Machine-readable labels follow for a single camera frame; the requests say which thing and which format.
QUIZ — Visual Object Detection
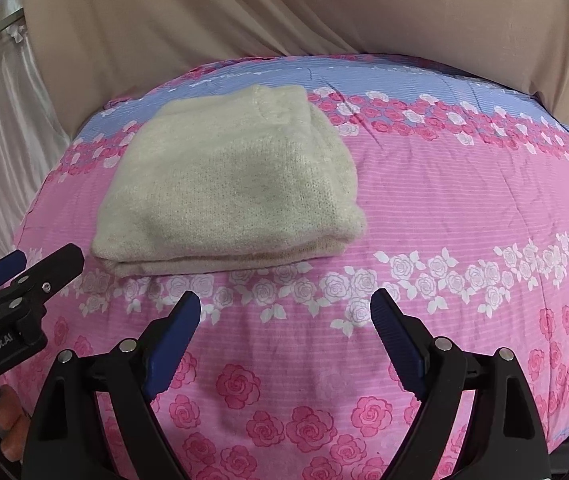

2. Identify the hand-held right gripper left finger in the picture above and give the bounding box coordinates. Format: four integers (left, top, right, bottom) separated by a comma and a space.
22, 290, 202, 480

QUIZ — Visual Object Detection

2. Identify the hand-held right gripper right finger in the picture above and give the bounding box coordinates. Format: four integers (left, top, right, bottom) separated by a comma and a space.
371, 289, 552, 480

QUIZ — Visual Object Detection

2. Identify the cream knitted sweater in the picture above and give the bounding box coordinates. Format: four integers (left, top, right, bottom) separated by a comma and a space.
91, 84, 368, 278

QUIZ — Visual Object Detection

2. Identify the person's left hand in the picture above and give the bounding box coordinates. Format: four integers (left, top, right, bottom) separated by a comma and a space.
0, 385, 29, 461

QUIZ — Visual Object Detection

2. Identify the pink blue floral blanket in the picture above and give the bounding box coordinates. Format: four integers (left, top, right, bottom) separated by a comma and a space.
0, 54, 569, 480

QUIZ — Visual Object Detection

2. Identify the beige cloth sheet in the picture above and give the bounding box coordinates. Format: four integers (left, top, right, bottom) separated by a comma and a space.
17, 0, 569, 146

